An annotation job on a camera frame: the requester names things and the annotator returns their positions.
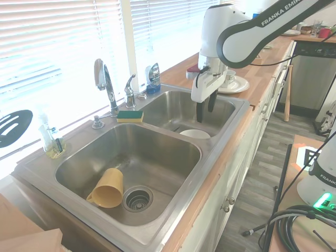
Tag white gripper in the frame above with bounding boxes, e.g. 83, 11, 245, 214
191, 65, 228, 124

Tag white bowl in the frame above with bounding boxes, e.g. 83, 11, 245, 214
179, 129, 212, 140

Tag large white plate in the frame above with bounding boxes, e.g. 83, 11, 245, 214
217, 76, 250, 94

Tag container with red lid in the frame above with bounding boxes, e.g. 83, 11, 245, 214
186, 66, 201, 80

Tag white teacup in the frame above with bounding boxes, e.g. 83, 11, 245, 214
222, 70, 237, 87

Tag blue dish soap bottle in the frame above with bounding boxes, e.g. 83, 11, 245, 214
145, 62, 162, 95

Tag white kitchen cabinets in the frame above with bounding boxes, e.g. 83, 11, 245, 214
178, 41, 296, 252

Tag stainless steel double sink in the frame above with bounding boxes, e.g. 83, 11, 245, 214
13, 83, 251, 246

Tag yellow and green sponge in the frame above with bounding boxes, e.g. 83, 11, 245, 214
116, 110, 144, 123

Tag wooden baseball bat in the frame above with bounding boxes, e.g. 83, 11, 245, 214
283, 65, 295, 122

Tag narrow white window blind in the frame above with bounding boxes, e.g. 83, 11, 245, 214
130, 0, 220, 79

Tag stainless steel dishwasher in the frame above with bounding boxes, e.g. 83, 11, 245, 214
278, 40, 336, 119

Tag black stand pole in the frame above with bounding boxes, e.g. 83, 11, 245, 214
270, 143, 293, 233

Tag white printed marker sheet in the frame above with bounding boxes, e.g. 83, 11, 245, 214
292, 142, 324, 172

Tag metal drain strainer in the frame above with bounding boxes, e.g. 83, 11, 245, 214
122, 185, 154, 213

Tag yellow plastic mug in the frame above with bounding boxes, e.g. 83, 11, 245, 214
86, 167, 124, 209

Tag clear drinking glass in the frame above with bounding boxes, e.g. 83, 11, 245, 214
310, 19, 324, 38

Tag clear bottle with yellow liquid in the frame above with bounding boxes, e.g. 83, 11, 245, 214
38, 104, 66, 159

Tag wide white window blind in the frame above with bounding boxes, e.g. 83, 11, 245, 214
0, 0, 124, 161

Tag black slotted spatula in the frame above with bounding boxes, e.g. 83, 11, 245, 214
0, 109, 34, 149

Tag brown cardboard box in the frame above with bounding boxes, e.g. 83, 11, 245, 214
0, 193, 64, 252

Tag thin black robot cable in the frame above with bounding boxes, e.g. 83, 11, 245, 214
249, 31, 336, 67

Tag bundle of grey cables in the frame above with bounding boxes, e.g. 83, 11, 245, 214
258, 204, 336, 252

